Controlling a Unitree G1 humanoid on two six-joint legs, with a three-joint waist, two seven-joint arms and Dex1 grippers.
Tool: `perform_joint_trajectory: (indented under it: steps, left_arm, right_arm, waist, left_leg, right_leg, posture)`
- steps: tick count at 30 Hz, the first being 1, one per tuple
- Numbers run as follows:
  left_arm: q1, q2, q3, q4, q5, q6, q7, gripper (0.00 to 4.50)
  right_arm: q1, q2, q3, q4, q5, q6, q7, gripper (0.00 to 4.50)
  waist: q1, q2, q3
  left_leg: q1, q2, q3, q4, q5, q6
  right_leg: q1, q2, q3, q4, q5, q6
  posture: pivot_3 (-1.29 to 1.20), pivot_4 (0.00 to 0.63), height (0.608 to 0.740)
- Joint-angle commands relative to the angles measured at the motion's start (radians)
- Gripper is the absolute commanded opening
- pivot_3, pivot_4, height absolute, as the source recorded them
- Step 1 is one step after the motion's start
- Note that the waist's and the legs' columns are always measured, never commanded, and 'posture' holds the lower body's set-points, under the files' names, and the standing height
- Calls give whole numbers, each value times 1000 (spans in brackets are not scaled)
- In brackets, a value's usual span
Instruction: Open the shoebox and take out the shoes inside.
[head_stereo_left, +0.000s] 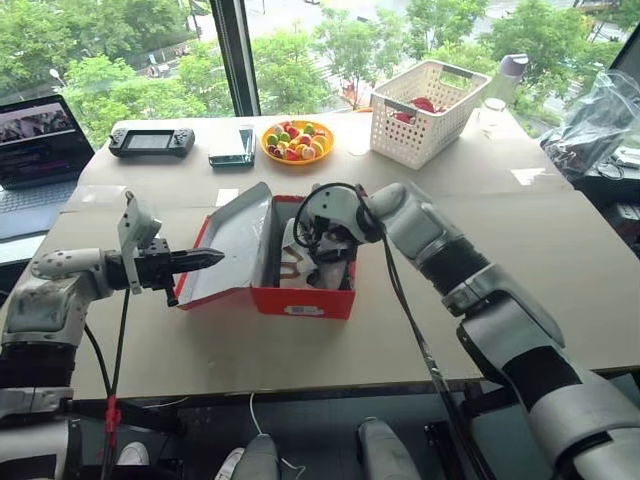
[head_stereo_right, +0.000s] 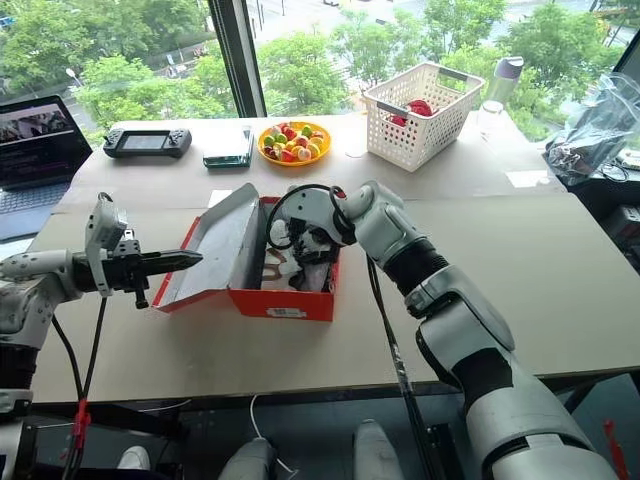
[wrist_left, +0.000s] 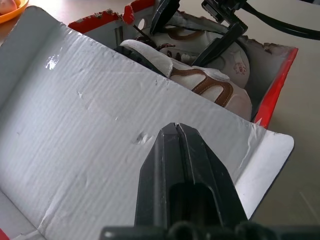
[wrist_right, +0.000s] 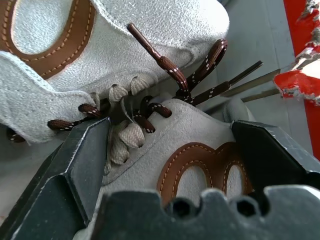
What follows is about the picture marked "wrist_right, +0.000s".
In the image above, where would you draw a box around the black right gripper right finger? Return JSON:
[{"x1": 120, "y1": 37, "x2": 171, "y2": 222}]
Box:
[{"x1": 231, "y1": 120, "x2": 320, "y2": 194}]

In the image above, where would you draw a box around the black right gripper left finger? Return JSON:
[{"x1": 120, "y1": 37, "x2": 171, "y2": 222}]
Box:
[{"x1": 0, "y1": 116, "x2": 112, "y2": 240}]

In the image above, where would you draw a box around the grey suede shoe brown logo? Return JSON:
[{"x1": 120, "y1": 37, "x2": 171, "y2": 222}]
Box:
[{"x1": 0, "y1": 0, "x2": 282, "y2": 240}]

